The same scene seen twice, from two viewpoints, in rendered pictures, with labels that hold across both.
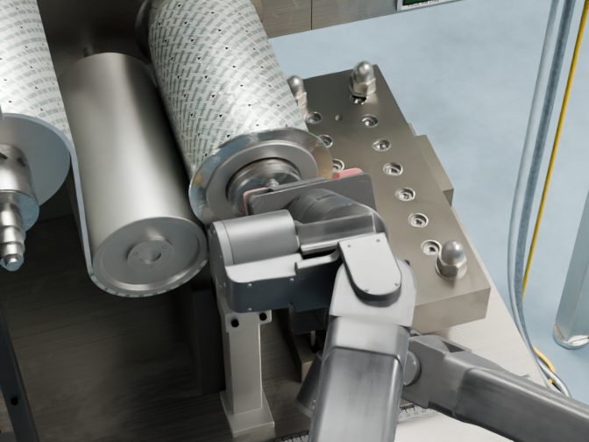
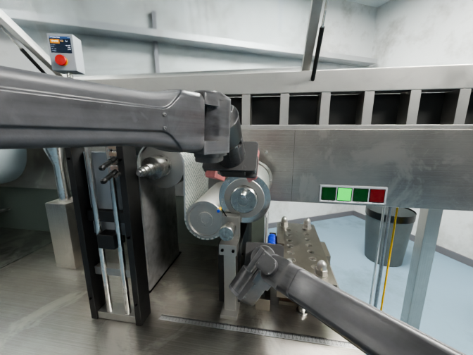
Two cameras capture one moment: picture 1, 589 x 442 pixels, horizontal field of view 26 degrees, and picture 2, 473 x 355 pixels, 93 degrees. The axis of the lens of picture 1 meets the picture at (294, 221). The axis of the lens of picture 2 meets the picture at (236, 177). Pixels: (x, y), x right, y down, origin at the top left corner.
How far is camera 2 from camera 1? 83 cm
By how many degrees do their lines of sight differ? 43
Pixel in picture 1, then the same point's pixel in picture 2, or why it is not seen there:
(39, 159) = (174, 165)
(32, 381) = (174, 278)
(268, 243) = not seen: hidden behind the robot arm
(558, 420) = (345, 304)
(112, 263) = (193, 219)
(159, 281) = (207, 234)
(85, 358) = (193, 277)
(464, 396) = (293, 283)
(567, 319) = not seen: outside the picture
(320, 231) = not seen: hidden behind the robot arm
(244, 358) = (229, 277)
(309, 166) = (261, 194)
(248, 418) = (228, 312)
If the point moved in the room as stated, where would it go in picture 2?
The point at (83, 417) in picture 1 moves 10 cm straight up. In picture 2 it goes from (179, 292) to (177, 266)
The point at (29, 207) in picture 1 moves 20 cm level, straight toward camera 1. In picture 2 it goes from (159, 167) to (105, 186)
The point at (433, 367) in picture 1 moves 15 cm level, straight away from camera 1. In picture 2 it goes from (283, 267) to (311, 237)
